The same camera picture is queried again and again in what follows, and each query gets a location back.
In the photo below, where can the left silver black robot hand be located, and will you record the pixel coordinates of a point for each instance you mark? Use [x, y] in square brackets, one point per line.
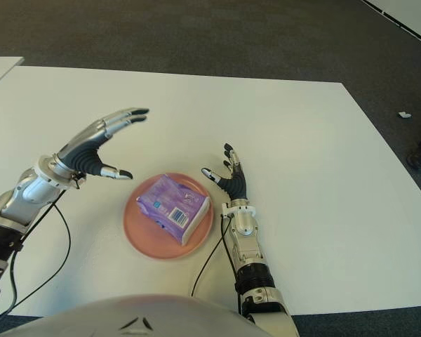
[87, 151]

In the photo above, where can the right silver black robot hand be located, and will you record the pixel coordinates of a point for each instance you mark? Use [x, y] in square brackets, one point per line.
[236, 186]

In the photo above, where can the purple tissue paper pack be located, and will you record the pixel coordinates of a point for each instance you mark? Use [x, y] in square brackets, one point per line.
[172, 203]

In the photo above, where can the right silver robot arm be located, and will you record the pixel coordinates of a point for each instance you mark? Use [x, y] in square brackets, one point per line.
[247, 252]

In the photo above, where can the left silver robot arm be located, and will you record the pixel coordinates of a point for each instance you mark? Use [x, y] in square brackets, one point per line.
[31, 189]

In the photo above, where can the round pink plate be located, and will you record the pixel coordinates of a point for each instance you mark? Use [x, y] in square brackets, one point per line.
[144, 238]

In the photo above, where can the white side table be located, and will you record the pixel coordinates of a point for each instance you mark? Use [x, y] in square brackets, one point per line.
[0, 70]

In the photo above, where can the grey robot torso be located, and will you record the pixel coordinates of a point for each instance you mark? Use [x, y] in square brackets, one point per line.
[126, 316]

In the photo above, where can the small white floor scrap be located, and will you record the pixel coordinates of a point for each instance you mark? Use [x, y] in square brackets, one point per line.
[403, 114]

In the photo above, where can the white board with black edge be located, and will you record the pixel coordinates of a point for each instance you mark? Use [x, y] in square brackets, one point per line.
[410, 14]

